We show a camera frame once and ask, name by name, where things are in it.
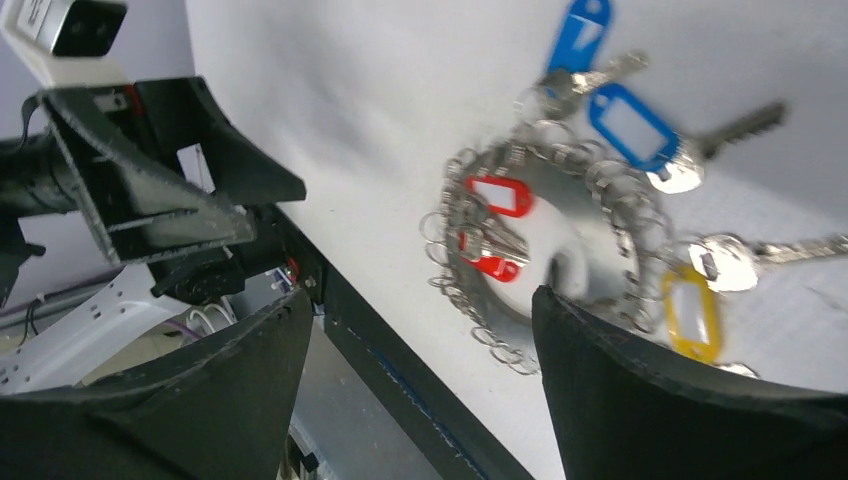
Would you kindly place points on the blue tag key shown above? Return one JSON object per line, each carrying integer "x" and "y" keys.
{"x": 569, "y": 75}
{"x": 673, "y": 162}

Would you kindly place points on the blue tag key lower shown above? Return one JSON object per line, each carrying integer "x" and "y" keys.
{"x": 673, "y": 162}

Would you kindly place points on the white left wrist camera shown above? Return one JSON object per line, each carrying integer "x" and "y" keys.
{"x": 65, "y": 43}

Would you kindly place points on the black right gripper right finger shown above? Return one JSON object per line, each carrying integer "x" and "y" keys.
{"x": 623, "y": 407}

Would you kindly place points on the red key tag upper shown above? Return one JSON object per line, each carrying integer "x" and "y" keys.
{"x": 505, "y": 196}

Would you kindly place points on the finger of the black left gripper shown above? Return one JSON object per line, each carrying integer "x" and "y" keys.
{"x": 108, "y": 160}
{"x": 183, "y": 112}

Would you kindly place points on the blue tag key upper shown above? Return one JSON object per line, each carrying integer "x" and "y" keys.
{"x": 569, "y": 75}

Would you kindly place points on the red key tag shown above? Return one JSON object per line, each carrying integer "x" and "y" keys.
{"x": 505, "y": 196}
{"x": 497, "y": 260}

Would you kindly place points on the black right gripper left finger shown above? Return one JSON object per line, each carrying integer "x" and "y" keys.
{"x": 219, "y": 408}

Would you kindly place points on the red key tag lower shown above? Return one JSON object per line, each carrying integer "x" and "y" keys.
{"x": 497, "y": 260}

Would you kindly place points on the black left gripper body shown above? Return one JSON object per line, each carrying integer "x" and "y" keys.
{"x": 198, "y": 277}

